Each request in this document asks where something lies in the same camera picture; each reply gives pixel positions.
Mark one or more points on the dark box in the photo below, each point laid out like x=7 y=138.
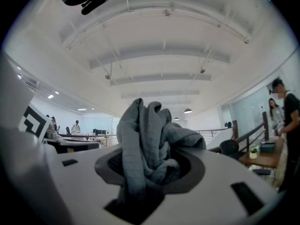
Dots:
x=267 y=147

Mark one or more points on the small potted plant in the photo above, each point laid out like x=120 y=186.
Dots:
x=254 y=152

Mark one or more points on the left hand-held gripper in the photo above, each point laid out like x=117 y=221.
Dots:
x=35 y=123

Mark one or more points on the black high-back office chair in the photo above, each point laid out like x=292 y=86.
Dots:
x=229 y=149

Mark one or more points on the black metal railing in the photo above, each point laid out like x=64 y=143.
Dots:
x=265 y=125

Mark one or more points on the ceiling spotlight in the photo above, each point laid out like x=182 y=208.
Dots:
x=107 y=77
x=202 y=70

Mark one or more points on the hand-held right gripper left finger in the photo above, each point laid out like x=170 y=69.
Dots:
x=89 y=196

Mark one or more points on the brown wooden desk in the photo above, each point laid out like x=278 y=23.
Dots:
x=262 y=160

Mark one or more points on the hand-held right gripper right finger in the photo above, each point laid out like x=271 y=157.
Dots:
x=211 y=203

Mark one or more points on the grey clothes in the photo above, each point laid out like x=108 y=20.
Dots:
x=143 y=137

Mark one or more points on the distant white table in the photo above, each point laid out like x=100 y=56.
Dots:
x=75 y=144

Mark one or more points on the black head camera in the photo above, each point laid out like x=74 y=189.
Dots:
x=93 y=3

